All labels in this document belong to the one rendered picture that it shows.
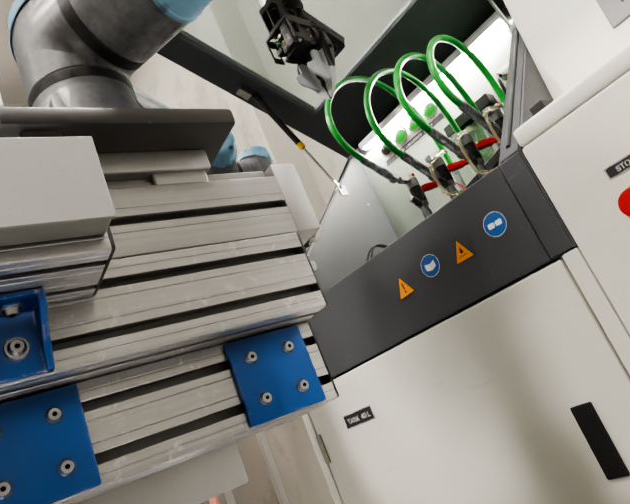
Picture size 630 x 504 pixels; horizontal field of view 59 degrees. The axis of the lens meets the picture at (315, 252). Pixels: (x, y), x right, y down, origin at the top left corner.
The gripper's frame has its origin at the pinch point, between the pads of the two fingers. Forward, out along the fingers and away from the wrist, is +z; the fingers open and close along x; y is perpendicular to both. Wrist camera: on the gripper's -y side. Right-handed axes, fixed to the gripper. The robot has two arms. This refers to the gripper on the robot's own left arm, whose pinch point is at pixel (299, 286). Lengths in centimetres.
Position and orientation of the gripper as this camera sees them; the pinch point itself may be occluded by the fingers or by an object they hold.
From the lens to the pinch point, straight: 121.4
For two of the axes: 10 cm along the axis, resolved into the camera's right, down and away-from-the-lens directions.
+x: -5.7, 4.7, 6.8
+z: 3.7, 8.8, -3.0
